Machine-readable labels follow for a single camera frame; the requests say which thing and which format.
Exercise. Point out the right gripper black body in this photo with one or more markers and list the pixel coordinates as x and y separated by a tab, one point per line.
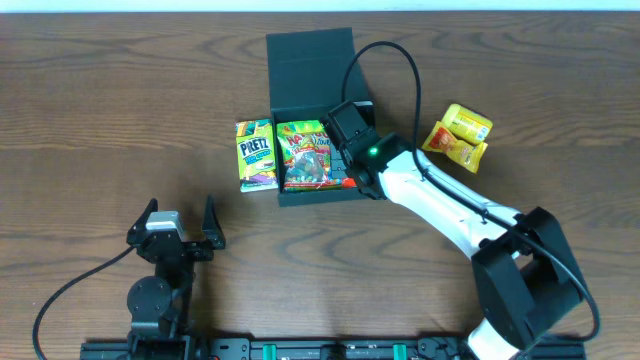
347	164

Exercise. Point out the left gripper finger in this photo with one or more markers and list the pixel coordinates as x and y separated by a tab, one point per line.
211	227
140	223

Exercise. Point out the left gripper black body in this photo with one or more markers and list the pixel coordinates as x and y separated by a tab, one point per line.
192	249

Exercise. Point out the red Pringles can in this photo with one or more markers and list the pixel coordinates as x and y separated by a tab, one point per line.
348	183

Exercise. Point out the green Haribo gummy bag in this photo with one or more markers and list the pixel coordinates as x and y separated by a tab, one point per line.
306	155

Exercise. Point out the yellow snack can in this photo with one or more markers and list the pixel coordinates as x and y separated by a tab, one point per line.
466	124

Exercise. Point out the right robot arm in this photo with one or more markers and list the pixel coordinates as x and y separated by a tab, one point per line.
526	276

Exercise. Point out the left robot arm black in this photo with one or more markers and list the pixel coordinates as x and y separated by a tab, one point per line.
159	304

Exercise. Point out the yellow orange snack packet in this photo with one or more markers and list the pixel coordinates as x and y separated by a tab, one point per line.
442	140

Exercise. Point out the Pretz snack box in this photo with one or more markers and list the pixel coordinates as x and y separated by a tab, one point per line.
256	155

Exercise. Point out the black open gift box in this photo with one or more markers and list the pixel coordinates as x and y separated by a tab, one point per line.
306	70

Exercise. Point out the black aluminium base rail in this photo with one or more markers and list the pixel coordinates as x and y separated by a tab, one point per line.
442	348

